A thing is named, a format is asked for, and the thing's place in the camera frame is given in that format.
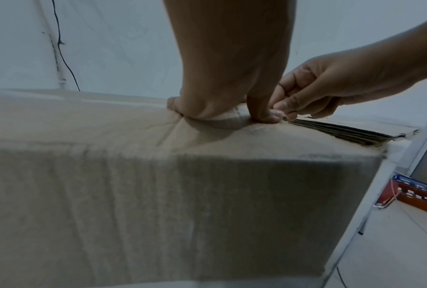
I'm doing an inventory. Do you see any thin black wall cable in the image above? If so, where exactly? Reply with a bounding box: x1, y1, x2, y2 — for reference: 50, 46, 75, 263
51, 0, 82, 92

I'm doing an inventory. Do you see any person's right forearm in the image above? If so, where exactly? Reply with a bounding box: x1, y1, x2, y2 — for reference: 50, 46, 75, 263
373, 14, 427, 95

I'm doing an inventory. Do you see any person's right hand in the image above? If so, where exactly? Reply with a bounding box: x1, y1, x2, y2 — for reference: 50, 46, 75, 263
269, 52, 392, 122

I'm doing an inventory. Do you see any person's left hand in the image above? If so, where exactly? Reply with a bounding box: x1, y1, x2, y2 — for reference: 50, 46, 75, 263
166, 0, 299, 124

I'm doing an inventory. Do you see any red crate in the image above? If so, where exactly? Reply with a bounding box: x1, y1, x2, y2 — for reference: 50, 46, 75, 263
391, 174, 427, 218

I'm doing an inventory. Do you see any stack of boxes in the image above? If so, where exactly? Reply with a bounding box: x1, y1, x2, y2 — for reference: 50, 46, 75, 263
0, 89, 390, 288

